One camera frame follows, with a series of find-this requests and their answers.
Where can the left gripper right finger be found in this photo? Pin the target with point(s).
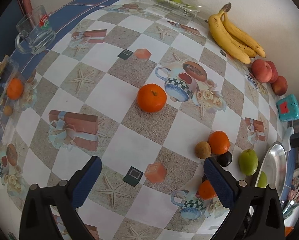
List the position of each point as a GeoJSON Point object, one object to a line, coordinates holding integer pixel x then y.
{"type": "Point", "coordinates": [254, 212]}

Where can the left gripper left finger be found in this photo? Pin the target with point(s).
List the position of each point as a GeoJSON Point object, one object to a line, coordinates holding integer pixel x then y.
{"type": "Point", "coordinates": [37, 221]}

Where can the dark plum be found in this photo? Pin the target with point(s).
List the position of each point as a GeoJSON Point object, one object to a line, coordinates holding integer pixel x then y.
{"type": "Point", "coordinates": [225, 159]}

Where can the central orange tangerine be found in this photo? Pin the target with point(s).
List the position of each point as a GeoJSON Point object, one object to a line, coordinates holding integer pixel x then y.
{"type": "Point", "coordinates": [151, 98]}

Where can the green fruit on plate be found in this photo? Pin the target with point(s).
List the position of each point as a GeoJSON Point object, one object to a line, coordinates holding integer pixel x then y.
{"type": "Point", "coordinates": [262, 182]}

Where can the silver metal plate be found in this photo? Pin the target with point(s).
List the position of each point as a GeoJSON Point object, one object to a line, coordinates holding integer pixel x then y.
{"type": "Point", "coordinates": [275, 167]}

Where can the black power adapter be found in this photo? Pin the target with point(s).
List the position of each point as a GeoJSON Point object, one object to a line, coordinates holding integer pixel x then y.
{"type": "Point", "coordinates": [294, 140]}

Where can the teal toy box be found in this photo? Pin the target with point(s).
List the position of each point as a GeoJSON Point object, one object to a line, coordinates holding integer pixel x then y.
{"type": "Point", "coordinates": [288, 108]}

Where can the red peach right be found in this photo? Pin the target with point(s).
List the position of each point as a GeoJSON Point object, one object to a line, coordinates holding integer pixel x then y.
{"type": "Point", "coordinates": [280, 86]}

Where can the red peach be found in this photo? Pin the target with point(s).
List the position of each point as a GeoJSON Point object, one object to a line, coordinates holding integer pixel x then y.
{"type": "Point", "coordinates": [280, 86]}
{"type": "Point", "coordinates": [274, 72]}
{"type": "Point", "coordinates": [261, 70]}

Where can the clear plastic box left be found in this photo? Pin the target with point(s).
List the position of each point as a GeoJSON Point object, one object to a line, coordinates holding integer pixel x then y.
{"type": "Point", "coordinates": [2, 99]}

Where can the tangerine in left box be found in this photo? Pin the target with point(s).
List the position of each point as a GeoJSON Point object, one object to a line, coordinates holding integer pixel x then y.
{"type": "Point", "coordinates": [15, 89]}

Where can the red peach middle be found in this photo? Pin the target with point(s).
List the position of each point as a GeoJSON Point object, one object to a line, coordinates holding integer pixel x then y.
{"type": "Point", "coordinates": [274, 72]}

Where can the red peach front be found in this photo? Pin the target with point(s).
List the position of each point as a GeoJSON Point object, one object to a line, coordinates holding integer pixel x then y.
{"type": "Point", "coordinates": [261, 70]}

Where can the patterned tablecloth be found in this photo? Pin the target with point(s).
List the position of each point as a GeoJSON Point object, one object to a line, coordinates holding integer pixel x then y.
{"type": "Point", "coordinates": [82, 102]}

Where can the yellow banana bunch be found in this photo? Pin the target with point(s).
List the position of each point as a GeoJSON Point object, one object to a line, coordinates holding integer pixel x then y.
{"type": "Point", "coordinates": [231, 39]}

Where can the glass mug with logo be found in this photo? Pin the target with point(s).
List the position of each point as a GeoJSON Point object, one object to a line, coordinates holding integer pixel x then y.
{"type": "Point", "coordinates": [35, 32]}

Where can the clear plastic fruit container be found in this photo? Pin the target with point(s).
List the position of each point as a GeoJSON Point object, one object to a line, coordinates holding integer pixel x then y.
{"type": "Point", "coordinates": [188, 8]}

